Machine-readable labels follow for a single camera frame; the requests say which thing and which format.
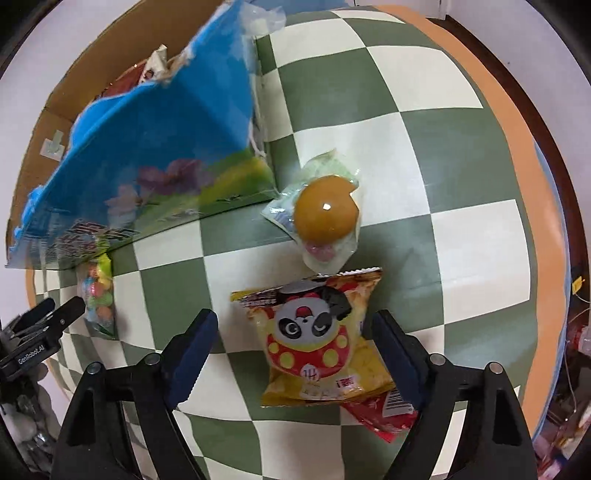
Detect colourful candy ball bag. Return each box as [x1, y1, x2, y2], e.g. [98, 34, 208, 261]
[76, 253, 117, 339]

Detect yellow panda snack packet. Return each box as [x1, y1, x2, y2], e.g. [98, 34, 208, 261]
[230, 267, 394, 407]

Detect left hand in glove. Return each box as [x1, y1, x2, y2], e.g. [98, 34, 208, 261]
[1, 363, 60, 472]

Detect small red snack packet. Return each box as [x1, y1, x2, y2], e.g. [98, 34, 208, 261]
[342, 388, 418, 443]

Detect green white checkered mat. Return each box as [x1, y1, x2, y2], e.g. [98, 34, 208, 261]
[49, 7, 567, 479]

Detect blue cardboard milk box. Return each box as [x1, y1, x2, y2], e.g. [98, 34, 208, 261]
[6, 1, 286, 270]

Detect red white snack bar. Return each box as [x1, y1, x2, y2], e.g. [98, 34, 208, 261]
[97, 44, 168, 98]

